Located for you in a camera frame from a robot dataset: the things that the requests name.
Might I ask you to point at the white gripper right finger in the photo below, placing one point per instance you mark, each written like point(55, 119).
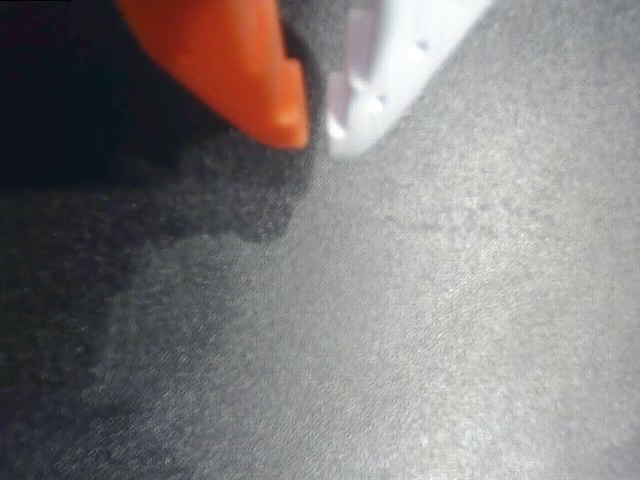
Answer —
point(390, 75)

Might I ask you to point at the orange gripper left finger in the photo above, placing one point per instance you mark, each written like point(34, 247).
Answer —
point(240, 75)

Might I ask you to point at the black table mat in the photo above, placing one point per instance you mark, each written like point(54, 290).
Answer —
point(450, 310)

